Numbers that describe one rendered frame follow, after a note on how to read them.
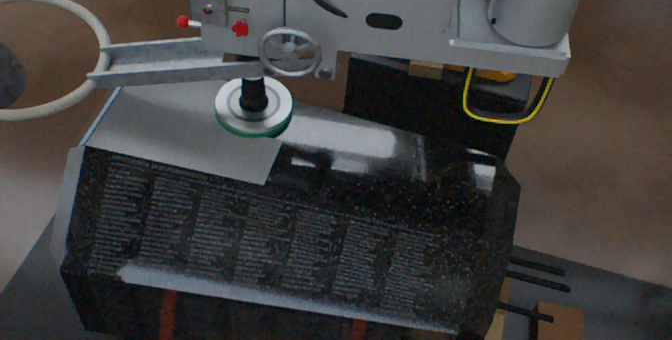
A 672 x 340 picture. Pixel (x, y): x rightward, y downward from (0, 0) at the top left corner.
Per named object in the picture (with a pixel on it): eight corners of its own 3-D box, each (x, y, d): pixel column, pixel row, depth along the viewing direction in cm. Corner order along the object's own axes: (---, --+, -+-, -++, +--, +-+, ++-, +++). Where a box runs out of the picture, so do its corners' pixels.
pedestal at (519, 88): (366, 84, 341) (384, -52, 284) (508, 120, 332) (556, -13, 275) (325, 194, 299) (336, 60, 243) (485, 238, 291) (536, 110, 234)
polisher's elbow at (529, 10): (480, -6, 180) (499, -76, 165) (558, -2, 181) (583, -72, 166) (491, 48, 168) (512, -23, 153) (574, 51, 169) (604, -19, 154)
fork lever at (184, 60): (348, 30, 196) (345, 15, 192) (340, 81, 183) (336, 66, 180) (112, 50, 211) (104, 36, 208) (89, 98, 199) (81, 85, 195)
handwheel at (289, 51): (324, 55, 181) (328, 7, 169) (319, 84, 175) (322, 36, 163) (264, 48, 181) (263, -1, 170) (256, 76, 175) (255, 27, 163)
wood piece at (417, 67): (413, 34, 247) (415, 22, 243) (443, 38, 246) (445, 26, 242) (408, 75, 235) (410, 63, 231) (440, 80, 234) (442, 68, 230)
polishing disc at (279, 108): (202, 93, 209) (202, 90, 208) (269, 69, 217) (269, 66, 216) (236, 144, 198) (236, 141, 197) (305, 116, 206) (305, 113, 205)
